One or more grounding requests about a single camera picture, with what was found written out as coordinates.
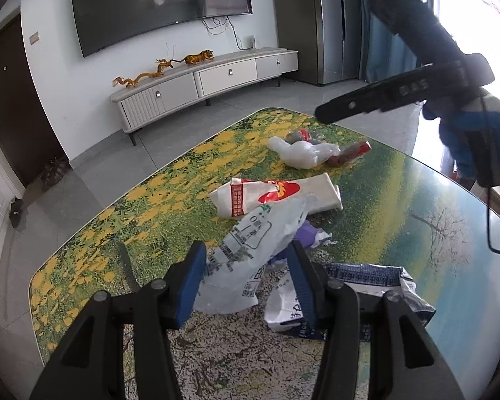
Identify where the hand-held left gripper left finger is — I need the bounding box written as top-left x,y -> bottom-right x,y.
29,242 -> 208,400

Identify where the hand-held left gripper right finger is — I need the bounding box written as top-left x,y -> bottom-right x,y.
286,239 -> 473,400

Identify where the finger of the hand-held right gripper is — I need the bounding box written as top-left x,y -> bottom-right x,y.
315,83 -> 391,124

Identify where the purple wrapper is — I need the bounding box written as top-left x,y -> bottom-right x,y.
294,221 -> 333,251

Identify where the clear printed plastic bag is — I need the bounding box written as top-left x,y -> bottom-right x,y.
199,194 -> 318,314

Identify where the blue and white packet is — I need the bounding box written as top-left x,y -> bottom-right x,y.
264,262 -> 437,341

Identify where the person's right hand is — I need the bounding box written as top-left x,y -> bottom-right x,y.
422,91 -> 500,180

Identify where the blue curtain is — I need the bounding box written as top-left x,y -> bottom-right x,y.
353,0 -> 439,85

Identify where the red sausage wrapper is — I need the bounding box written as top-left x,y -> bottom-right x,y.
328,140 -> 373,167

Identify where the grey and red wrapper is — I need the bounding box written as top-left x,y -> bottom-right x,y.
285,129 -> 324,145

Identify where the white plastic bag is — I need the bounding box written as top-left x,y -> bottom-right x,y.
267,136 -> 342,170

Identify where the grey refrigerator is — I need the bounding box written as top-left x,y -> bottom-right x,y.
270,0 -> 372,86

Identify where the white and red paper bag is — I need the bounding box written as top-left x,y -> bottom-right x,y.
209,172 -> 343,220

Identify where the white television cabinet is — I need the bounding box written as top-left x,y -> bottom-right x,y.
110,47 -> 299,147

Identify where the golden tiger figurine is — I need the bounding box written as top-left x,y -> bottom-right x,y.
184,49 -> 216,67

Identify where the pair of brown sandals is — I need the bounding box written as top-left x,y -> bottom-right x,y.
39,156 -> 70,188

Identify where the pair of black shoes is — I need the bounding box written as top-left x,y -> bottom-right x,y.
9,197 -> 26,228

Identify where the small golden dragon figurine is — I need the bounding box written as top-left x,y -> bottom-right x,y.
156,56 -> 186,77

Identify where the long golden dragon figurine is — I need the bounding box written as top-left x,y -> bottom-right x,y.
113,70 -> 164,89

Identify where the dark brown door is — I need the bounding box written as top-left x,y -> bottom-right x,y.
0,14 -> 66,189

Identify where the black television cable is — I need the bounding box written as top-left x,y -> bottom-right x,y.
202,14 -> 251,51

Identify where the black wall television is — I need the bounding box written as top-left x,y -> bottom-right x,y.
69,0 -> 253,58

